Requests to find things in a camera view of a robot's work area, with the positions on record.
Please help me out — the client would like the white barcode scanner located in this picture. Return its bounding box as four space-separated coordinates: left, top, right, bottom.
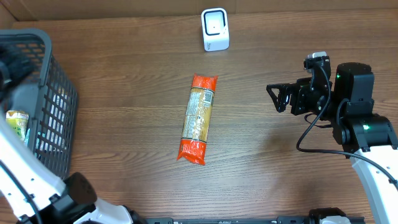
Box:
201 7 229 52

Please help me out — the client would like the orange spaghetti pasta packet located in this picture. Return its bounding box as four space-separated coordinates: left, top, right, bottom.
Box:
177 74 218 166

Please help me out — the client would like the white tube with gold cap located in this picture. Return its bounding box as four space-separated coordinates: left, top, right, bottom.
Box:
35 94 67 153

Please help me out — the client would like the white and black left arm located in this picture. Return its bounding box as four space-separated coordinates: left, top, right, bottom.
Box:
1 112 146 223

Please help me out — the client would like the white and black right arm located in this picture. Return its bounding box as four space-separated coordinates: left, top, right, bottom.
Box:
266 60 397 223

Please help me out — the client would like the grey plastic shopping basket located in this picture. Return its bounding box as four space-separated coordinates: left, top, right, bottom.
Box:
1 29 79 179

